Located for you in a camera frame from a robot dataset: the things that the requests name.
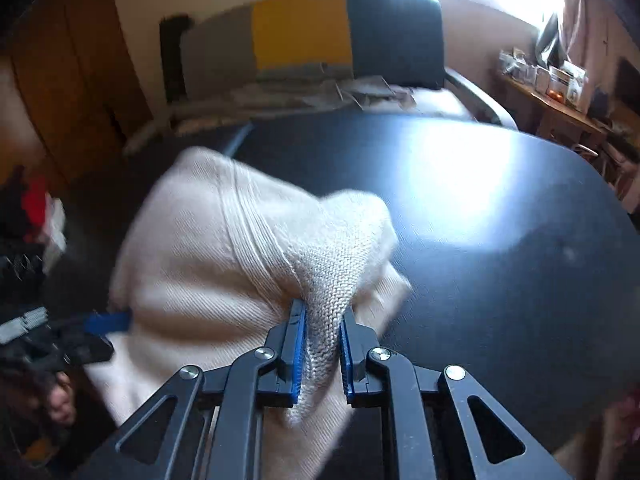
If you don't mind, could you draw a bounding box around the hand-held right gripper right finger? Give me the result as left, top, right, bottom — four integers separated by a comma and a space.
340, 308, 576, 480

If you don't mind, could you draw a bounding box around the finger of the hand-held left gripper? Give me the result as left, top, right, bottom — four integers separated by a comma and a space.
60, 332, 115, 365
82, 311, 132, 335

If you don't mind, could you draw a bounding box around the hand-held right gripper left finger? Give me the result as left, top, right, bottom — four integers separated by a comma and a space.
65, 299, 307, 480

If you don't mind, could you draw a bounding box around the beige knit sweater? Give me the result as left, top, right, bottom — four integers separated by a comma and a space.
84, 146, 413, 480

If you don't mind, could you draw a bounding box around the pinkish blurred object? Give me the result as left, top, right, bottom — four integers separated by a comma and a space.
45, 377, 78, 428

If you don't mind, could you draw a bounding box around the pale knit cloth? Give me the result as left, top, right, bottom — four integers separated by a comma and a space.
42, 199, 67, 273

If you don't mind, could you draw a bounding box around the black garment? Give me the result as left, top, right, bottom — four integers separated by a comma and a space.
0, 165, 48, 271

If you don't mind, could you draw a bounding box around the red knit garment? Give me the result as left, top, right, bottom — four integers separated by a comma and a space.
22, 177, 51, 241

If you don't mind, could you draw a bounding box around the wooden wardrobe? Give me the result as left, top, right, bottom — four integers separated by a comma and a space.
0, 0, 151, 196

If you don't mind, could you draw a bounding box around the grey hooded garment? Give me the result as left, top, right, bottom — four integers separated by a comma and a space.
122, 62, 418, 155

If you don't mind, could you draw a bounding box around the grey blanket on chair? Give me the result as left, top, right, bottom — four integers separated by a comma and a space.
172, 82, 481, 133

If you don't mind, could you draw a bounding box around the wooden desk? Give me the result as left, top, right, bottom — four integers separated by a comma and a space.
500, 72, 608, 148

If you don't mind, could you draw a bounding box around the grey yellow blue armchair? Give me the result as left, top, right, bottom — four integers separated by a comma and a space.
159, 0, 518, 133

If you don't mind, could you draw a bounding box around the cluster of jars and boxes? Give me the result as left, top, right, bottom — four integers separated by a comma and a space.
497, 47, 591, 111

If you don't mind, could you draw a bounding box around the black monitor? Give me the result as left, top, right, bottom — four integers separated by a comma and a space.
617, 57, 640, 106

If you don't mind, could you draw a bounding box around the pale patterned curtain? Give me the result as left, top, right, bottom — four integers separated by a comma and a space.
560, 0, 640, 76

